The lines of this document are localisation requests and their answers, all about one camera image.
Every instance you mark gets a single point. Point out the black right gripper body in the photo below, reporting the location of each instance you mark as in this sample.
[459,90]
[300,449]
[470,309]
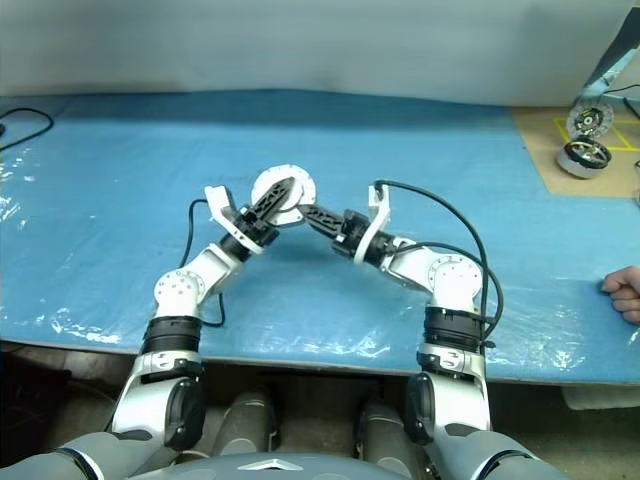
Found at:
[350,234]

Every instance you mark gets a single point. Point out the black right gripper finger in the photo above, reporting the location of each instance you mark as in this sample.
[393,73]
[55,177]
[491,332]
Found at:
[327,231]
[325,216]

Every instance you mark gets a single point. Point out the brown cardboard sheet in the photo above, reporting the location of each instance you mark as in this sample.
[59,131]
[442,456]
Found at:
[540,160]

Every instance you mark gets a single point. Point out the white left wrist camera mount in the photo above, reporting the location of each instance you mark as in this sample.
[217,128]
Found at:
[220,200]

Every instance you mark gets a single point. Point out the grey robot torso with emblem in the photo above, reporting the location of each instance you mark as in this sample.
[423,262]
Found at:
[280,467]

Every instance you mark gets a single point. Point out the grey robot thigh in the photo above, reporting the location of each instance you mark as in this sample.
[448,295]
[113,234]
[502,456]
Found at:
[247,425]
[385,435]

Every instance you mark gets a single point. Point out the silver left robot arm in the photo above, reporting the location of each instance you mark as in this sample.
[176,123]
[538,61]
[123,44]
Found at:
[180,290]

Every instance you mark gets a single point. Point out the blue foam table mat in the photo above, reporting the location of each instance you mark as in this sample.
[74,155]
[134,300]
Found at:
[125,175]

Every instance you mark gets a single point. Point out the copper wound motor stator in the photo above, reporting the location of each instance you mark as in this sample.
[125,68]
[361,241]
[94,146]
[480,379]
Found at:
[267,177]

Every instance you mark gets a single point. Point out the dark stand with blue tape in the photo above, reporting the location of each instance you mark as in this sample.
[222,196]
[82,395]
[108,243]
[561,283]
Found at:
[612,60]

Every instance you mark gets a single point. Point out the spare silver housing with rotor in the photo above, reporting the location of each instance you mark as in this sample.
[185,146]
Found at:
[572,167]

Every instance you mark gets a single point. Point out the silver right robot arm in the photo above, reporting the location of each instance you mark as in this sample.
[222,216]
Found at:
[455,275]

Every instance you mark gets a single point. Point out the person's bare hand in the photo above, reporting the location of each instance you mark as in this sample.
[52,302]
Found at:
[627,292]

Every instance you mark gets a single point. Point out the grey left robot thigh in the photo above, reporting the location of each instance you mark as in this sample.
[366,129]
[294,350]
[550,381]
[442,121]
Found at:
[247,425]

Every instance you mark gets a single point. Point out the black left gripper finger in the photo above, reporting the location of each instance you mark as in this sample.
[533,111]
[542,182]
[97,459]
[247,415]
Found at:
[274,197]
[284,209]

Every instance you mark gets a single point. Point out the spare upright silver motor lid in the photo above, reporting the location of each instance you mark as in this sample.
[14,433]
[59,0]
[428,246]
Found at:
[590,120]

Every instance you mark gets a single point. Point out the grey right robot thigh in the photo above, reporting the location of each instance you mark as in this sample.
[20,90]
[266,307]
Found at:
[385,435]

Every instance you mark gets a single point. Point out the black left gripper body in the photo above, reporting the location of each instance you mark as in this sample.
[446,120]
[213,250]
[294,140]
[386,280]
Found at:
[250,226]

